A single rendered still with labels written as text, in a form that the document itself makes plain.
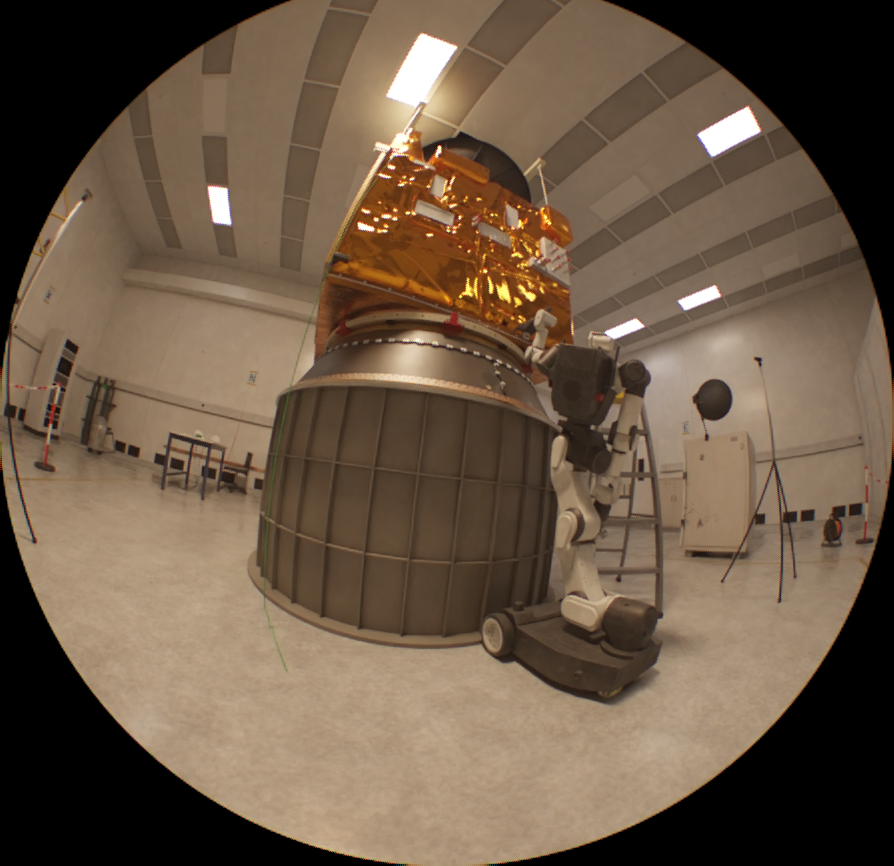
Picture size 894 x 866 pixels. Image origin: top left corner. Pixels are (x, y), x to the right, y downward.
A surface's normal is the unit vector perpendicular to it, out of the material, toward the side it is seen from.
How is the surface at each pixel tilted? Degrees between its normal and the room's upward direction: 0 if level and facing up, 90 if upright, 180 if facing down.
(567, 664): 90
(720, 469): 90
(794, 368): 90
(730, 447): 90
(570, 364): 98
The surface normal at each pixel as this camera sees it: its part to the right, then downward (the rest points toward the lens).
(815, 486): -0.88, -0.20
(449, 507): 0.28, -0.20
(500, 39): -0.11, 0.97
